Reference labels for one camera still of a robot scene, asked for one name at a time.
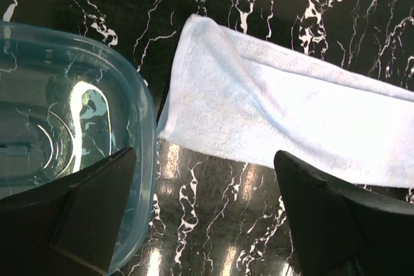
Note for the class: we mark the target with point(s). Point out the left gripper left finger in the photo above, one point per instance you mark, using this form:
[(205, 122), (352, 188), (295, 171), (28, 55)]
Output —
[(69, 226)]

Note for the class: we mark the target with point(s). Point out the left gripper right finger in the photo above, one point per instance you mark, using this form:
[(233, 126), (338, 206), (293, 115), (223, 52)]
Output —
[(338, 228)]

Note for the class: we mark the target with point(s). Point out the light blue towel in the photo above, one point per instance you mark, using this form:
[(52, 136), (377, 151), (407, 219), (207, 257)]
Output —
[(237, 97)]

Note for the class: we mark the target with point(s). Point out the blue transparent plastic container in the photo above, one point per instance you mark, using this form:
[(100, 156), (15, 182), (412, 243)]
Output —
[(68, 102)]

